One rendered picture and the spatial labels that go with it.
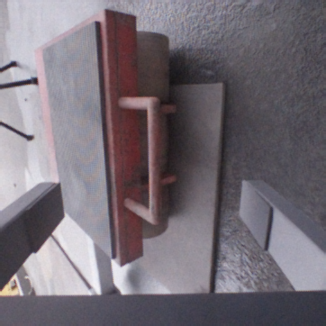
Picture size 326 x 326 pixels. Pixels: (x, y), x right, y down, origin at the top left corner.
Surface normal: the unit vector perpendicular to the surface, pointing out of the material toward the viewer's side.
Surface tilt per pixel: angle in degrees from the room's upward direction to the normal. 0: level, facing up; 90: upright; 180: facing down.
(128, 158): 90
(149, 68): 70
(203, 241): 0
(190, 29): 0
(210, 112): 0
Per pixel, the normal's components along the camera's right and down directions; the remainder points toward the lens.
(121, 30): 0.66, 0.20
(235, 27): -0.75, 0.18
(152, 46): 0.45, 0.24
